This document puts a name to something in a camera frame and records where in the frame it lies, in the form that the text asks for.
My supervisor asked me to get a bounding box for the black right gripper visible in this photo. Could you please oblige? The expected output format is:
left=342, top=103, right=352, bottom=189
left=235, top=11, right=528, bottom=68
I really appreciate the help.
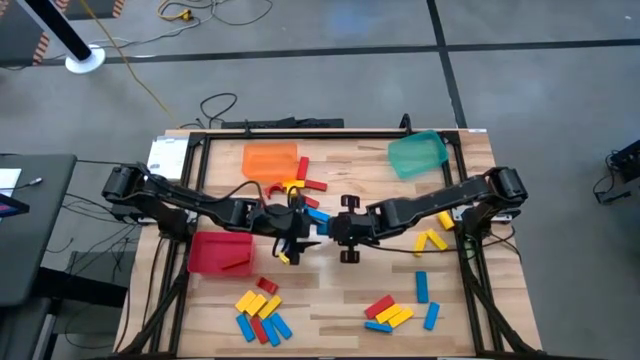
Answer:
left=329, top=195, right=382, bottom=265

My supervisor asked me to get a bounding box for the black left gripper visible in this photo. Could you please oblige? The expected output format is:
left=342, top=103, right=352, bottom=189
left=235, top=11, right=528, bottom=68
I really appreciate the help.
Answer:
left=259, top=188, right=322, bottom=266

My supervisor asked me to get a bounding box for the red plastic bin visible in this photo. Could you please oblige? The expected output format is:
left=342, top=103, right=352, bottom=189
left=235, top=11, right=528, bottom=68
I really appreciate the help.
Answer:
left=187, top=230, right=256, bottom=279

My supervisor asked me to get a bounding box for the orange translucent plastic bin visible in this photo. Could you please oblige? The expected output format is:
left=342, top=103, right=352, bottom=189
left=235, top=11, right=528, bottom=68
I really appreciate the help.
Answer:
left=241, top=142, right=300, bottom=185

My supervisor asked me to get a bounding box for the teal translucent plastic bin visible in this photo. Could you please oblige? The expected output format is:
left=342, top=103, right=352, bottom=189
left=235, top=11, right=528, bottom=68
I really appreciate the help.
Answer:
left=387, top=129, right=450, bottom=180

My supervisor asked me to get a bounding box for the black power strip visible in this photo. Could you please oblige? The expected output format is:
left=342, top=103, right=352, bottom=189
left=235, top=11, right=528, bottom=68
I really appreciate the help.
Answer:
left=221, top=117, right=345, bottom=130

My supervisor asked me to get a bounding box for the white booklet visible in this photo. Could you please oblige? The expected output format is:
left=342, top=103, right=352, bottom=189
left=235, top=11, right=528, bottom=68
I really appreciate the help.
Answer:
left=146, top=135, right=190, bottom=181

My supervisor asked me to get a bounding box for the black desk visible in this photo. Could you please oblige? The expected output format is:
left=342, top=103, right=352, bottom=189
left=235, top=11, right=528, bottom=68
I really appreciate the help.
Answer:
left=0, top=153, right=79, bottom=307

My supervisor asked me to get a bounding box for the dark tablet screen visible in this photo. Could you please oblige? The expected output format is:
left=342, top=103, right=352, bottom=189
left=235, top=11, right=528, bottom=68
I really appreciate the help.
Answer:
left=0, top=193, right=30, bottom=219

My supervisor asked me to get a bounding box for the white paper sheet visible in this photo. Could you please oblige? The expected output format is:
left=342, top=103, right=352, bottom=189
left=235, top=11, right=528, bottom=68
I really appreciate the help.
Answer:
left=0, top=168, right=24, bottom=199

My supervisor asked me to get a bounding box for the hazard-striped dark platform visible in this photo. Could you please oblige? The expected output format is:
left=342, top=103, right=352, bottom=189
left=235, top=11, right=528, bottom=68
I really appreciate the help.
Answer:
left=0, top=0, right=71, bottom=67
left=64, top=0, right=126, bottom=21

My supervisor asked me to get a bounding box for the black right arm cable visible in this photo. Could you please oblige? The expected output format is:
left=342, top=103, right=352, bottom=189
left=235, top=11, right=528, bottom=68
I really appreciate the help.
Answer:
left=362, top=227, right=524, bottom=261

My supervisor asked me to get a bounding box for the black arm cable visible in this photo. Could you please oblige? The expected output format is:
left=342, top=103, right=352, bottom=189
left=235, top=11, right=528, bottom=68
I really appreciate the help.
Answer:
left=362, top=227, right=524, bottom=261
left=217, top=179, right=267, bottom=207

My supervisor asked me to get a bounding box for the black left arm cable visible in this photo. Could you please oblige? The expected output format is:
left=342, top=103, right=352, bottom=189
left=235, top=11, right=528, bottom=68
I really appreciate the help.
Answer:
left=217, top=179, right=267, bottom=207

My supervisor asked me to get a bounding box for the black aluminium table frame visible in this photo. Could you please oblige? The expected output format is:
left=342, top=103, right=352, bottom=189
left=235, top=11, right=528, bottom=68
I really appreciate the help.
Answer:
left=117, top=127, right=546, bottom=360

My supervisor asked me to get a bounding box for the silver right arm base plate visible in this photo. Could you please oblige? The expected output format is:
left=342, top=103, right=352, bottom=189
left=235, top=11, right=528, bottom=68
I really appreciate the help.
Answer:
left=452, top=204, right=521, bottom=224

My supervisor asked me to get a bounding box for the black looped floor cable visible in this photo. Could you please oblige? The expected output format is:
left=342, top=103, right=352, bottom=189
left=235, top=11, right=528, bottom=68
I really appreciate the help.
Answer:
left=178, top=92, right=239, bottom=130

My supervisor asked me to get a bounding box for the long yellow cable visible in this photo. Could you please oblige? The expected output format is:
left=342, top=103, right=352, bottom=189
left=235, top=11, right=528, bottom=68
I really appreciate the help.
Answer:
left=78, top=0, right=180, bottom=129

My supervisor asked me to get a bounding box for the yellow extension cord plug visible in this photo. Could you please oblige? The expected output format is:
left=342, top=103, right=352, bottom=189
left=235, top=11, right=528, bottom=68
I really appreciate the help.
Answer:
left=157, top=0, right=195, bottom=22

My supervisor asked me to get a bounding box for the grey floor cable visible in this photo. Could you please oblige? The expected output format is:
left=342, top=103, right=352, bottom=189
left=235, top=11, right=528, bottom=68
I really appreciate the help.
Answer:
left=97, top=0, right=275, bottom=51

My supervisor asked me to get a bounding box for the grey connector cable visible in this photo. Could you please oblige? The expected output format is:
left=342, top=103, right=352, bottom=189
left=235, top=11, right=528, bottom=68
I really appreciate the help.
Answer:
left=0, top=177, right=45, bottom=194

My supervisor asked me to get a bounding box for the black equipment with cables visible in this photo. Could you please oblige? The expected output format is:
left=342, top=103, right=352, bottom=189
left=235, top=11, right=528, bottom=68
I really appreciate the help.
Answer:
left=592, top=139, right=640, bottom=205

